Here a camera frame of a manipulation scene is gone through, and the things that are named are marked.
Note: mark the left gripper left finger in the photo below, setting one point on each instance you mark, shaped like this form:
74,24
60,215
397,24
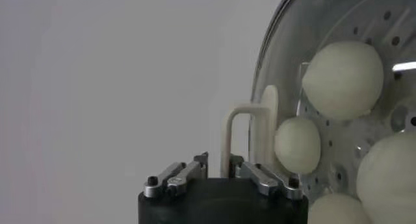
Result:
182,176

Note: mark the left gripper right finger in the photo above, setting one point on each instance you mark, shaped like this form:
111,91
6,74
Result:
260,178

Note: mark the stainless steel steamer basket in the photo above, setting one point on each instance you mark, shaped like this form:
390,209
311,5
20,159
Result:
373,20

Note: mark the white steamed baozi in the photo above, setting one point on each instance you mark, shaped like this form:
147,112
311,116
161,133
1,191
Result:
388,180
334,210
297,145
343,79

